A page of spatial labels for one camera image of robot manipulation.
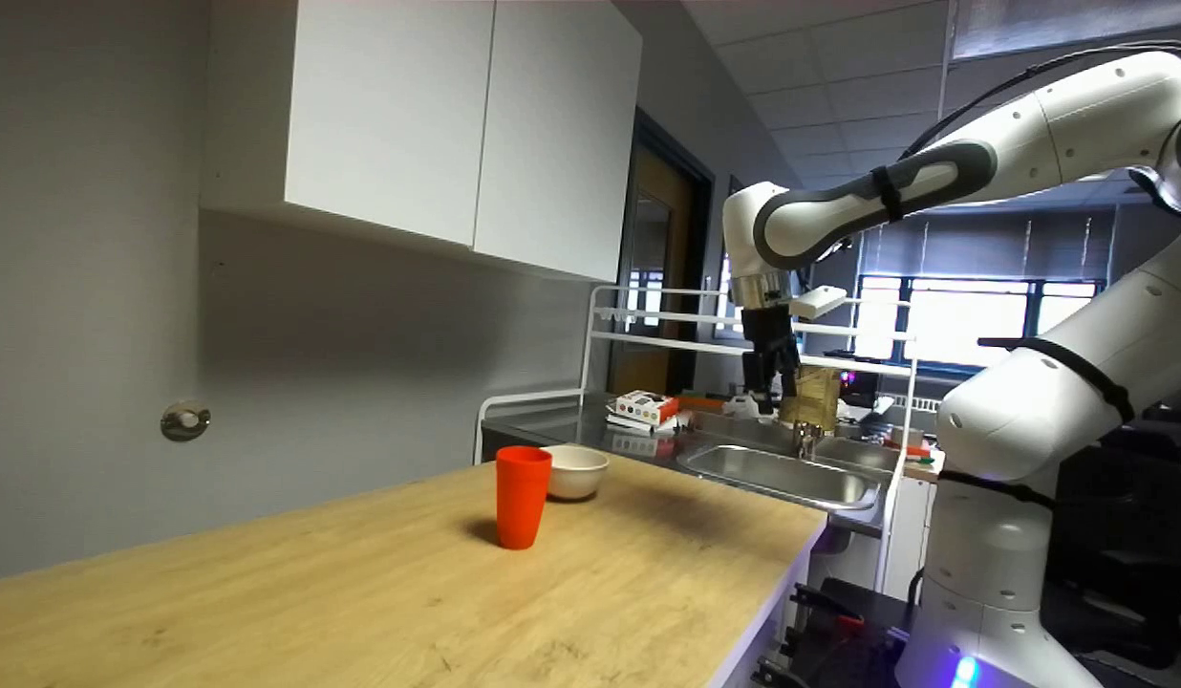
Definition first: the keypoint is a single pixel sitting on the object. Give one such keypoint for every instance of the white ceramic bowl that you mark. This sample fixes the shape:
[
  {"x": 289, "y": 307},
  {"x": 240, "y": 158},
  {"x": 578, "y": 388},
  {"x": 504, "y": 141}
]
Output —
[{"x": 575, "y": 470}]

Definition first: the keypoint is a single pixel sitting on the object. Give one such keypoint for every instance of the stainless steel sink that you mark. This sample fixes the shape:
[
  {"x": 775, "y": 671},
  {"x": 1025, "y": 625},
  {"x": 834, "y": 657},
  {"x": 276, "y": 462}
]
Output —
[{"x": 782, "y": 476}]

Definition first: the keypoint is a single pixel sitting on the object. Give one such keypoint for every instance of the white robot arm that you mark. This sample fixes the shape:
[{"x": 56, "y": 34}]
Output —
[{"x": 1042, "y": 400}]

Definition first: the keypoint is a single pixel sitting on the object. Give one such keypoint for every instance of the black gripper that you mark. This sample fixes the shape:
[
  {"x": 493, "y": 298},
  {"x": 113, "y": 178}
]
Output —
[{"x": 769, "y": 360}]

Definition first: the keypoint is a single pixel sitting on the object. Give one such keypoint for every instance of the white wire dish rack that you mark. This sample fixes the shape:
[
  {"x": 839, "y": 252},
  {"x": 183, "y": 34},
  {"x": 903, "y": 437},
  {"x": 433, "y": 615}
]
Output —
[{"x": 872, "y": 446}]

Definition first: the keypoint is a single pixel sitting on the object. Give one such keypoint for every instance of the red white box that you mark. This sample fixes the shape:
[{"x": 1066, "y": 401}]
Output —
[{"x": 645, "y": 411}]

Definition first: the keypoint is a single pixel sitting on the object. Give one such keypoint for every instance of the red plastic cup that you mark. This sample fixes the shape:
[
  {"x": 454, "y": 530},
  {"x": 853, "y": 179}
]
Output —
[{"x": 521, "y": 495}]

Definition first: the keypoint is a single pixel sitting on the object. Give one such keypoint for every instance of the white wall cabinet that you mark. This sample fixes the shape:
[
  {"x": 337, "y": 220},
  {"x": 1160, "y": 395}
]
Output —
[{"x": 499, "y": 127}]

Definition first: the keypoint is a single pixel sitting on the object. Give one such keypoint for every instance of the round metal wall fitting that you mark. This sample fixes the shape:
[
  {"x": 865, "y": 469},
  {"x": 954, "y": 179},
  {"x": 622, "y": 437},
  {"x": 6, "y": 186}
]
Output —
[{"x": 185, "y": 420}]

